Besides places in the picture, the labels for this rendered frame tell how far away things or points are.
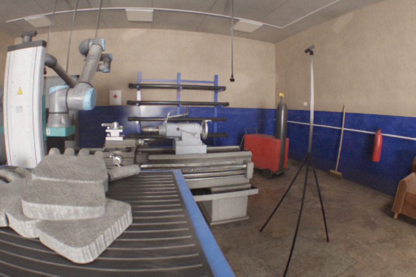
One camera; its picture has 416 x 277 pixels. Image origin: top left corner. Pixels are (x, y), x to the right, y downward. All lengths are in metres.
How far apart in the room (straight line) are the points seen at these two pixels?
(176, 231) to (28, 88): 1.37
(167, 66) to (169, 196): 5.17
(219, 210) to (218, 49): 4.40
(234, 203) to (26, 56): 2.42
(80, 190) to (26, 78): 1.32
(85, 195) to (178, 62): 5.27
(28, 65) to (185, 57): 4.50
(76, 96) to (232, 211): 2.01
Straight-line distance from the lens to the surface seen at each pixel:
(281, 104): 3.91
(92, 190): 0.21
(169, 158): 2.09
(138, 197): 0.25
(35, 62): 1.47
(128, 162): 1.94
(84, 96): 1.38
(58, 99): 1.44
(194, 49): 5.57
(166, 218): 0.20
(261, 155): 4.10
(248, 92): 5.91
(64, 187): 0.21
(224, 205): 2.40
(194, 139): 2.21
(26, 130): 1.48
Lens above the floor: 1.36
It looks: 4 degrees down
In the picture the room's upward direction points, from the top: 1 degrees clockwise
